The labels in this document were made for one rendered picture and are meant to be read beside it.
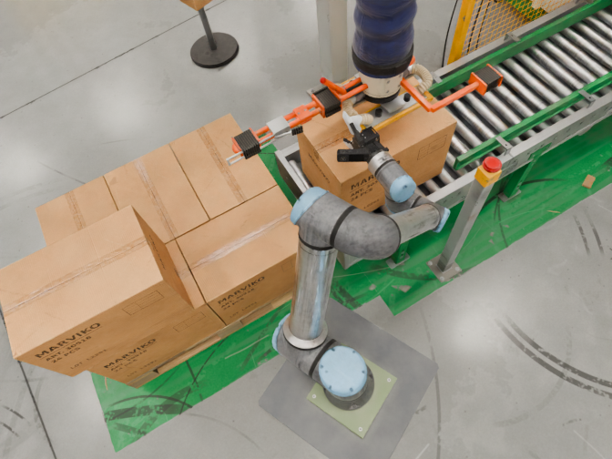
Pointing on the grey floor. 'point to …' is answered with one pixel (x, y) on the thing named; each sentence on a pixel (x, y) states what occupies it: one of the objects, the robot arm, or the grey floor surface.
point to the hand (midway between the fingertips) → (341, 126)
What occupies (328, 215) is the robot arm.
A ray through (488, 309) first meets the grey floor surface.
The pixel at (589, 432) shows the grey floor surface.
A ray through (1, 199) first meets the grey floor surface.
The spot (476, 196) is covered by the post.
